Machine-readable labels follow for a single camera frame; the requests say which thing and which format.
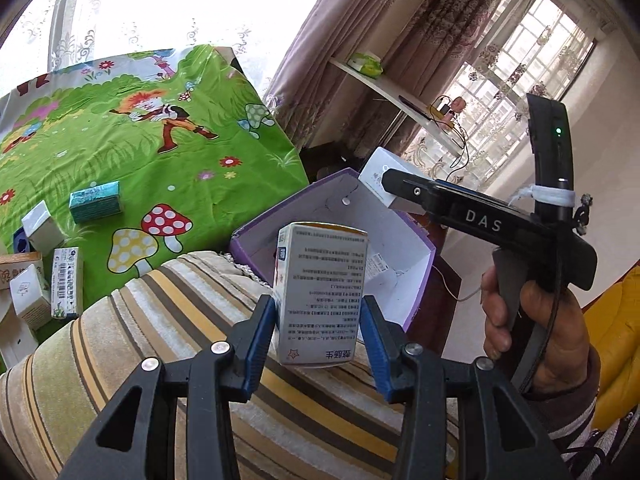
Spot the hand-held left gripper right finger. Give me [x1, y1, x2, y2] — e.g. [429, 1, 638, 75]
[361, 294, 573, 480]

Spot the white cable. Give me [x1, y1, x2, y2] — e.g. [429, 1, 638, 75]
[433, 264, 485, 305]

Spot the white open carton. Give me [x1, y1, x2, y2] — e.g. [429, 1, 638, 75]
[0, 305, 39, 382]

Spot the white sheer curtain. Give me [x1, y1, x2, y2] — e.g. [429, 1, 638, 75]
[0, 0, 346, 93]

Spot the white curved shelf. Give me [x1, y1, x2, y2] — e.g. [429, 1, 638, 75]
[327, 55, 467, 157]

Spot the green printed blanket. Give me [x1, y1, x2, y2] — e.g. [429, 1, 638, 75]
[0, 45, 311, 341]

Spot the mauve patterned drape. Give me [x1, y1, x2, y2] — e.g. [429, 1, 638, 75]
[264, 0, 506, 158]

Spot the person's right forearm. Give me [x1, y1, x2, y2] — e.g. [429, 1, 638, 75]
[522, 347, 640, 480]

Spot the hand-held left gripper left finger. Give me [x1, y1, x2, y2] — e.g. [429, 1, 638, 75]
[60, 294, 277, 480]

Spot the beige box red print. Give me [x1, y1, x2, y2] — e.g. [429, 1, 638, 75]
[0, 252, 45, 292]

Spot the person's right hand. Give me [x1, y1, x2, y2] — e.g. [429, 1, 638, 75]
[481, 264, 592, 397]

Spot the purple cardboard box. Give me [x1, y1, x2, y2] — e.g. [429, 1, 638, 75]
[230, 167, 437, 333]

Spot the white cube box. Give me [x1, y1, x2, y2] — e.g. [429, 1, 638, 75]
[21, 200, 65, 254]

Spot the plain white carton box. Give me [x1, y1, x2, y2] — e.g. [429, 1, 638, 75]
[359, 146, 431, 209]

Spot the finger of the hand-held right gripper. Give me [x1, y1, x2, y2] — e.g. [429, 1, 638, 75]
[381, 169, 441, 212]

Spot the yellow cushion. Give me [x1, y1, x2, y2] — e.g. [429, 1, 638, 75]
[582, 264, 640, 433]

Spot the off-white carton box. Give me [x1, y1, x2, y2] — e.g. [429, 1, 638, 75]
[9, 263, 53, 331]

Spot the metal shelf stand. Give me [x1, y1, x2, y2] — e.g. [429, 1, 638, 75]
[381, 108, 409, 150]

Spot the white barcode medicine box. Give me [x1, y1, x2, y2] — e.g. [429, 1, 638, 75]
[51, 246, 84, 320]

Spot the embroidered lace curtain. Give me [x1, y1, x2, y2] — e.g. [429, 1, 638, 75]
[402, 127, 503, 188]

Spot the teal box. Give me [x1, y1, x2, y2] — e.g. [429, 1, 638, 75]
[69, 181, 124, 225]

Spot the black cable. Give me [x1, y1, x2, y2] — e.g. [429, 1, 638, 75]
[432, 94, 482, 182]

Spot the grid window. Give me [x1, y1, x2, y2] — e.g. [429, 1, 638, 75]
[452, 0, 598, 196]

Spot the small blue box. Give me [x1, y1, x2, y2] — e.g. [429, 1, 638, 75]
[12, 227, 36, 256]

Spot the black remote control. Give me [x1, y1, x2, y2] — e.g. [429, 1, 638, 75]
[398, 95, 432, 121]

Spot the green tissue pack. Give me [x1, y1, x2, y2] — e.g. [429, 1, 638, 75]
[348, 51, 385, 79]

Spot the white medicine box orange side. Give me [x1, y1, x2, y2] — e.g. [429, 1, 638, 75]
[272, 221, 370, 370]

